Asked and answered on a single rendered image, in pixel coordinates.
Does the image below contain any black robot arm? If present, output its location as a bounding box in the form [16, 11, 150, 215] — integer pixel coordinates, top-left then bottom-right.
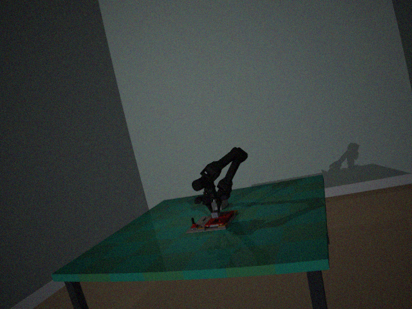
[192, 147, 248, 205]

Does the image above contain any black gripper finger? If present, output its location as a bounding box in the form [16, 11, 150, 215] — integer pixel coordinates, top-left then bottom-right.
[216, 200, 222, 212]
[202, 203, 213, 212]

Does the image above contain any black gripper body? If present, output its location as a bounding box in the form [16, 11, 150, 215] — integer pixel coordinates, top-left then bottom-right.
[194, 185, 230, 204]

